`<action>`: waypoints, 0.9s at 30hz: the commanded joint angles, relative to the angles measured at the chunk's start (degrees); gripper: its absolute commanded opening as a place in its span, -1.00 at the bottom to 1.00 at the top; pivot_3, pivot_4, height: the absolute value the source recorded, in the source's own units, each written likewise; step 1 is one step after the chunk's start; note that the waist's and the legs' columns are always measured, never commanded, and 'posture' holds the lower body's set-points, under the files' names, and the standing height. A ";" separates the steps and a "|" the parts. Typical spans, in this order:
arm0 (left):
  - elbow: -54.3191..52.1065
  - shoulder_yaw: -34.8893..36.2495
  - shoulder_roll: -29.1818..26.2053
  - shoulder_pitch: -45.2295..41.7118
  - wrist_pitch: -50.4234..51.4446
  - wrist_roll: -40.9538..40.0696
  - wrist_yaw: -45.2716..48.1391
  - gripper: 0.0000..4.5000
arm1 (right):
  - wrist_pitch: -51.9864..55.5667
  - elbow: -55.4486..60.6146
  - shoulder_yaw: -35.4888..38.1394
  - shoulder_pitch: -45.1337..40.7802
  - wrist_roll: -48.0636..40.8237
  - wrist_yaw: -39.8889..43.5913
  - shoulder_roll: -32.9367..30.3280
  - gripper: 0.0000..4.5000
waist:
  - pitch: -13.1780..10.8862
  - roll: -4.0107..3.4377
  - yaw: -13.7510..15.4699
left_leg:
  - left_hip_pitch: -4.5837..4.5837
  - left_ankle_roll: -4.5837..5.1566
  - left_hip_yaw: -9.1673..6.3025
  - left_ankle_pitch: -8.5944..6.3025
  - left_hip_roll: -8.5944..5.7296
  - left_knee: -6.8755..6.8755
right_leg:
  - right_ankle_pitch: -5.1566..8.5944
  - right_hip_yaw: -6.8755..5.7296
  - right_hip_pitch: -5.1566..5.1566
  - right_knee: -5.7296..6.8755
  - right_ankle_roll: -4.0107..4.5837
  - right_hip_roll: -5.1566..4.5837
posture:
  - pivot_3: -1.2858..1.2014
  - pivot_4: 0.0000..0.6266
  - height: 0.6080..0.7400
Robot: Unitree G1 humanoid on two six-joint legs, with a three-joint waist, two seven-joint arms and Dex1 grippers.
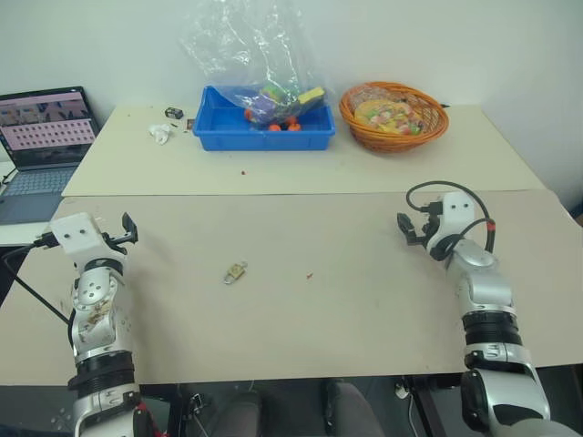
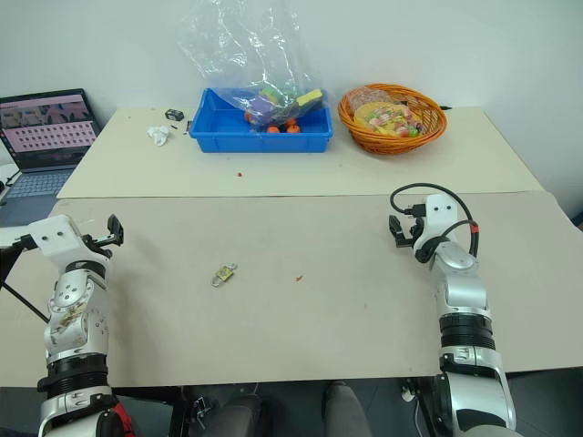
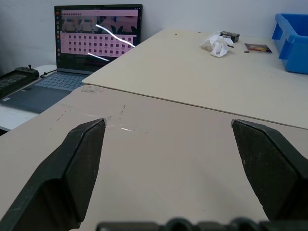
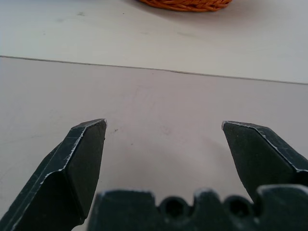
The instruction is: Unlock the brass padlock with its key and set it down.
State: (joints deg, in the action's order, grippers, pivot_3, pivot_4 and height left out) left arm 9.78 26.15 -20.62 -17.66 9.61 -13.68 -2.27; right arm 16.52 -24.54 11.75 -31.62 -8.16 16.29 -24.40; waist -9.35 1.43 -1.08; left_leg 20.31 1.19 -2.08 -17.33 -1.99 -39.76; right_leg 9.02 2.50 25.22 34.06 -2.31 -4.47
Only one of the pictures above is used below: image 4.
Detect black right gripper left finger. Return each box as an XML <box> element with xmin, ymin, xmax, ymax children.
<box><xmin>0</xmin><ymin>118</ymin><xmax>108</xmax><ymax>231</ymax></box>

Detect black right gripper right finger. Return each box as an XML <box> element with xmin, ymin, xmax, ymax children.
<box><xmin>221</xmin><ymin>120</ymin><xmax>308</xmax><ymax>205</ymax></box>

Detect orange woven basket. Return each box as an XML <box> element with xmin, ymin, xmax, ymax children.
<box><xmin>136</xmin><ymin>0</ymin><xmax>233</xmax><ymax>13</ymax></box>

